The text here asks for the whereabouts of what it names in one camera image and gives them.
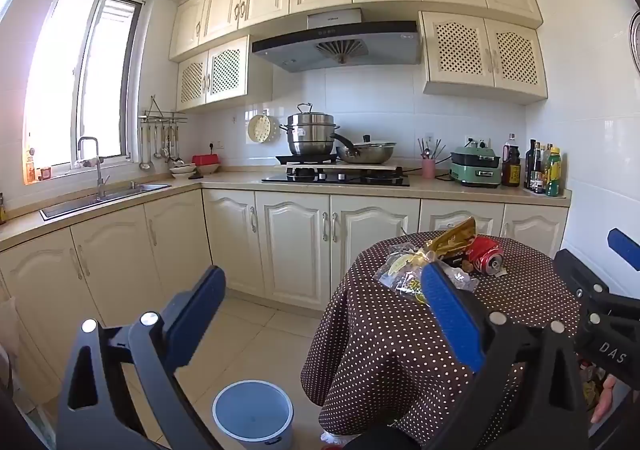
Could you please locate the dark green jar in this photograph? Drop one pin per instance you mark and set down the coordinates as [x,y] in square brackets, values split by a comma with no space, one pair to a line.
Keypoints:
[3,210]

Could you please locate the crushed red soda can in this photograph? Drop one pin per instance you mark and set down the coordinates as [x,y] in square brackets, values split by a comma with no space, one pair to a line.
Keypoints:
[482,252]

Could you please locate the steel steamer pot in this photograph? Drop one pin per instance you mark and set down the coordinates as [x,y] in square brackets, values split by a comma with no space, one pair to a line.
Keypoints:
[310,135]

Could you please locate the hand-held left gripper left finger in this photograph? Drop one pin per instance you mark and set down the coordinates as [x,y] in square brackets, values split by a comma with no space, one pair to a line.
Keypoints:
[200,310]

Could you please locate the gold snack wrapper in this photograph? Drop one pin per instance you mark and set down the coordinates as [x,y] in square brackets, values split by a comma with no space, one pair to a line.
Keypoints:
[450,240]

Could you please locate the brown polka dot tablecloth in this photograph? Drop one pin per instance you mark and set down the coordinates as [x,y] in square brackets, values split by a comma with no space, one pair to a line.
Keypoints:
[375,340]

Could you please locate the steel kitchen sink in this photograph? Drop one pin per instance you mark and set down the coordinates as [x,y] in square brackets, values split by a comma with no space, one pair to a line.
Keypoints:
[95,204]

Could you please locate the cream lower kitchen cabinets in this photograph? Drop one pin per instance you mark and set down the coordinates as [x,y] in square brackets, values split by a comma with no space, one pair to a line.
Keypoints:
[295,240]

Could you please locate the large soy sauce bottle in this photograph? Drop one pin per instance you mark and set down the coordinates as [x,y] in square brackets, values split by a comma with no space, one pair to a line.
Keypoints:
[511,165]

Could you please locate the wide cream lattice cabinet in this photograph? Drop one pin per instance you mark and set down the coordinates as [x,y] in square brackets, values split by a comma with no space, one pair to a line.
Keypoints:
[480,55]

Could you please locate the sliding kitchen window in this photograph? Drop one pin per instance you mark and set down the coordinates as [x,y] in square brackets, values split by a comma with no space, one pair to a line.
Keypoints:
[80,80]

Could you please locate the steel wok with lid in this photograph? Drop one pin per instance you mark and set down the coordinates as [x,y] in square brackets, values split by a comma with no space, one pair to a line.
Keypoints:
[367,152]

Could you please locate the clear bag with yellow print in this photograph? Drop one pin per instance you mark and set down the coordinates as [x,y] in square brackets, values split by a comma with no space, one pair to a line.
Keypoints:
[400,272]

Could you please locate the bunch of chopsticks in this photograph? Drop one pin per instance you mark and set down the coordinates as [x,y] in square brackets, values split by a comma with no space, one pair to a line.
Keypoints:
[430,149]

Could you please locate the red plastic container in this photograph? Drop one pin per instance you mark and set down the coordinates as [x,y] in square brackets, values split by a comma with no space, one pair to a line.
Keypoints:
[206,159]

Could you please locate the stack of white bowls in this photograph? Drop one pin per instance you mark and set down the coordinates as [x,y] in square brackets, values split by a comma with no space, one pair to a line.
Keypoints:
[182,171]

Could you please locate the light blue plastic bin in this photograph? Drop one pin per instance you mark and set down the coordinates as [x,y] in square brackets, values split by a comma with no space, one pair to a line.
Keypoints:
[250,432]

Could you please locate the row of hanging kitchen utensils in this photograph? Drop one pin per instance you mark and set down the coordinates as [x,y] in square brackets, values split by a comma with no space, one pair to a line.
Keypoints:
[157,145]

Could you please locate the small windowsill jar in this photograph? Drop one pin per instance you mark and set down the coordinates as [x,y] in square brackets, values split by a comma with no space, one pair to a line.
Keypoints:
[45,173]

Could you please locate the black induction cooker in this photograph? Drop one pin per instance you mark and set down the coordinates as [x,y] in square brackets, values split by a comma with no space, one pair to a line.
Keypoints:
[305,159]

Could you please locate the person's black clothing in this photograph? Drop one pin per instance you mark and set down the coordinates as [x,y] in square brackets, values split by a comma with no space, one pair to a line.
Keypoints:
[385,441]

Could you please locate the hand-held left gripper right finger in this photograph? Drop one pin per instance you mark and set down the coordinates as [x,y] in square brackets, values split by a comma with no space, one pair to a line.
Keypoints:
[450,310]

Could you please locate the steel wall utensil rack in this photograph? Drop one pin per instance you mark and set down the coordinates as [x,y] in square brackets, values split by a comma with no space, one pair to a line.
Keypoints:
[162,117]

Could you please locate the black gas stove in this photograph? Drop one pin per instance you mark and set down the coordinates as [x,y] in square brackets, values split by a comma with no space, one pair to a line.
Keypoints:
[340,178]

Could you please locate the grey range hood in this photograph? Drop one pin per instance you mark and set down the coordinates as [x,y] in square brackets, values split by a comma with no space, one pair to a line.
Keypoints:
[340,37]

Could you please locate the cream perforated steamer tray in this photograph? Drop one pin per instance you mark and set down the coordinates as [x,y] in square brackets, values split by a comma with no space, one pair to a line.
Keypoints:
[260,129]

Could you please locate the white bowl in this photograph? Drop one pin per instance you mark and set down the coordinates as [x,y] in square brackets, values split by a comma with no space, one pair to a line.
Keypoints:
[209,169]

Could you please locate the light wooden board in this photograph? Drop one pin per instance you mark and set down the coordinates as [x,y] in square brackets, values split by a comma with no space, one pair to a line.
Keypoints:
[360,166]

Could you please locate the green electric cooker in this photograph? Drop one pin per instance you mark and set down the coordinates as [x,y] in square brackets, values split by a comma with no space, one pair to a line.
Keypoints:
[475,170]

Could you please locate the white lace cloth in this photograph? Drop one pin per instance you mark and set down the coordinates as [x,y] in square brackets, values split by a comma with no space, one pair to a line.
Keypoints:
[332,437]

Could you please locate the dark glass bottle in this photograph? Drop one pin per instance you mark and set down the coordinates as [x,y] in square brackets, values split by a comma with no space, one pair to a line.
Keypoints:
[529,165]

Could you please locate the green oil bottle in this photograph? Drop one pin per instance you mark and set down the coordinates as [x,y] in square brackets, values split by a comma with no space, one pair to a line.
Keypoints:
[554,175]

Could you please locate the steel kitchen faucet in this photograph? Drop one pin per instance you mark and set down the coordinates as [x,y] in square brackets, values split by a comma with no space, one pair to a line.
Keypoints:
[101,180]

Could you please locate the round wall plate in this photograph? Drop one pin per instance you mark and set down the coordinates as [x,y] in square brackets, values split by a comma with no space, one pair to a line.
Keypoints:
[636,40]

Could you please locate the dark sauce bottle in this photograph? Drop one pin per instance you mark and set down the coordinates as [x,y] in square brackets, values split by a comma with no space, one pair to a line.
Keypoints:
[538,175]

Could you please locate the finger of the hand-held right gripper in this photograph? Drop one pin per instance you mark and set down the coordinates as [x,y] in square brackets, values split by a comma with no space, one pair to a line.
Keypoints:
[622,245]
[575,275]

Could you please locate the person's right hand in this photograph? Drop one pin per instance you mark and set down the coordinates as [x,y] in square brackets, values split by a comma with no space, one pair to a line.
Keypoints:
[603,400]

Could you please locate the pink utensil holder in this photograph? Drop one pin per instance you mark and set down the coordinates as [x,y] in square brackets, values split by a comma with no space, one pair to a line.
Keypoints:
[428,169]

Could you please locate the small cream lattice cabinet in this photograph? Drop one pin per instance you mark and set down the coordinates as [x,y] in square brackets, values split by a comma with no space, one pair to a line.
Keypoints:
[220,72]

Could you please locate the orange windowsill bottle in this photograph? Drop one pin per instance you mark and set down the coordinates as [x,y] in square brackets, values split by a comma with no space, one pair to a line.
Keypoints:
[30,167]

